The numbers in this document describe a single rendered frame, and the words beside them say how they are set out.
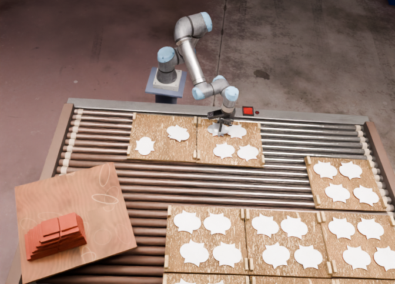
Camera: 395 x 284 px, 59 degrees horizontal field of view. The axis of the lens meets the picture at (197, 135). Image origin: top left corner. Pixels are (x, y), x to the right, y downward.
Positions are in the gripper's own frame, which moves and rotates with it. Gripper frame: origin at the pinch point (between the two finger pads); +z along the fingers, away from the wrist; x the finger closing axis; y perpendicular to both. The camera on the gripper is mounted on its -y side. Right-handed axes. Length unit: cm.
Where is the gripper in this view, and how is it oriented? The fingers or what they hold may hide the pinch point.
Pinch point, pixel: (217, 129)
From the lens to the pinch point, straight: 224.8
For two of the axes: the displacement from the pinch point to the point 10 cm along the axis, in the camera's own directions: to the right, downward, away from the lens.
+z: -1.3, 6.1, 7.8
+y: 9.9, 1.0, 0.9
